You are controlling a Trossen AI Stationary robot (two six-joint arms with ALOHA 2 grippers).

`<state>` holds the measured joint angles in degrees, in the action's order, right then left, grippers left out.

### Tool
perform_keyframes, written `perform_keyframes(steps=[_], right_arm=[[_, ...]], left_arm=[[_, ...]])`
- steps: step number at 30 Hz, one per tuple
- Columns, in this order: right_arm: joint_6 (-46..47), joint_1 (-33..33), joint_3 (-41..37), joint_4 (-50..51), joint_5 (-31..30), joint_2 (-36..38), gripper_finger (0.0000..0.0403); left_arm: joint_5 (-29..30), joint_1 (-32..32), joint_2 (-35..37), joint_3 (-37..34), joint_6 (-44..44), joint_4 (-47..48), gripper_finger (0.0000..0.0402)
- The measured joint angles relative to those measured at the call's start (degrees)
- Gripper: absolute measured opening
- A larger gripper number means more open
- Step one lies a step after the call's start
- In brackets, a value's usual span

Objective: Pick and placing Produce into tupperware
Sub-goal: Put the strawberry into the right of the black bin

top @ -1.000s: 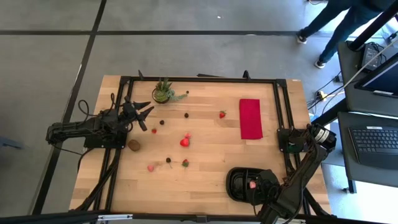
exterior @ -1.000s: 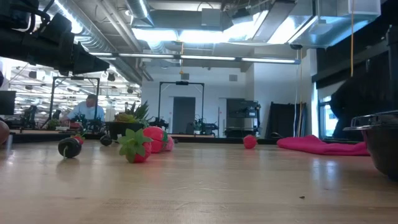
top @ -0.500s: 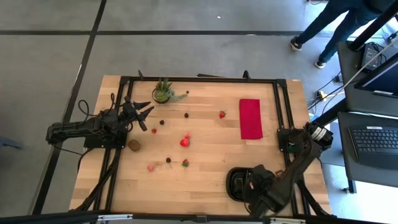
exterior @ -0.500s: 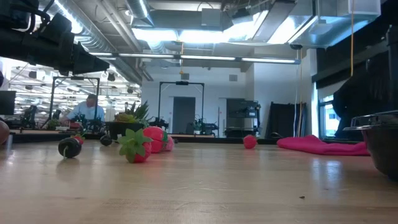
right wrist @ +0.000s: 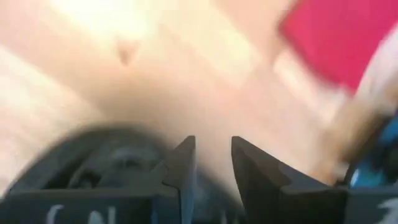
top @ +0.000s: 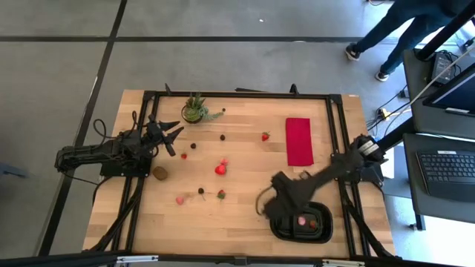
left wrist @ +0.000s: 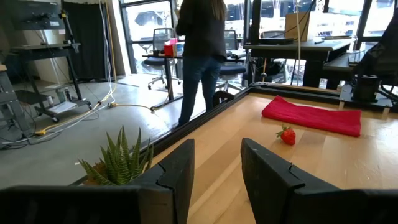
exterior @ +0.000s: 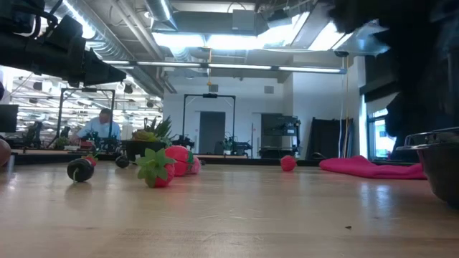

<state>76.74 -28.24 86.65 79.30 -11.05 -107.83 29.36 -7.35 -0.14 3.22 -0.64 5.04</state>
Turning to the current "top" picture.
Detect red folded cloth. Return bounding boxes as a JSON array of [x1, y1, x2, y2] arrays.
[[285, 117, 315, 167]]

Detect black power brick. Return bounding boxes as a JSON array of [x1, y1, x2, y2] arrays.
[[430, 50, 456, 85]]

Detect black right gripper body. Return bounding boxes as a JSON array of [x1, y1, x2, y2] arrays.
[[273, 171, 324, 208]]

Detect potted succulent plant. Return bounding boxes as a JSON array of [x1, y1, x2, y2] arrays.
[[180, 92, 225, 125]]

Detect person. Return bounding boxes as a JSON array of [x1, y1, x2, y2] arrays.
[[344, 0, 469, 82]]

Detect white rod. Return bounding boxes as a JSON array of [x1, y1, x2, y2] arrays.
[[407, 44, 475, 108]]

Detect black plastic tupperware container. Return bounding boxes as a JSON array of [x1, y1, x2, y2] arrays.
[[269, 201, 334, 245]]

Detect black desk leg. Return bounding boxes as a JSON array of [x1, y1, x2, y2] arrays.
[[377, 117, 416, 149]]

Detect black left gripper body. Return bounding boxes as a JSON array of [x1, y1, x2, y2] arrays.
[[142, 113, 166, 149]]

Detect brown kiwi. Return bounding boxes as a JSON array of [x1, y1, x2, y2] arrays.
[[152, 165, 168, 182]]

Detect black computer monitor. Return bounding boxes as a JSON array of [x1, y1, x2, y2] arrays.
[[422, 62, 475, 118]]

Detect black floor cables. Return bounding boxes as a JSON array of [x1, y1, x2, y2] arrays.
[[366, 84, 413, 138]]

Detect black keyboard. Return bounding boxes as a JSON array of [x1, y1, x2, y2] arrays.
[[415, 149, 475, 203]]

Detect black aluminium table frame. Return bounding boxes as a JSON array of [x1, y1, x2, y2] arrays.
[[83, 83, 400, 260]]

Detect black diagonal pole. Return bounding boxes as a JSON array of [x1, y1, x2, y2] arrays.
[[414, 2, 475, 62]]

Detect grey desk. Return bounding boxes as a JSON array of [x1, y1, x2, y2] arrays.
[[402, 47, 475, 134], [402, 132, 475, 225]]

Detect black beam silver brackets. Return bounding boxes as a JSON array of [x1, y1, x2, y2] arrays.
[[0, 251, 475, 267]]

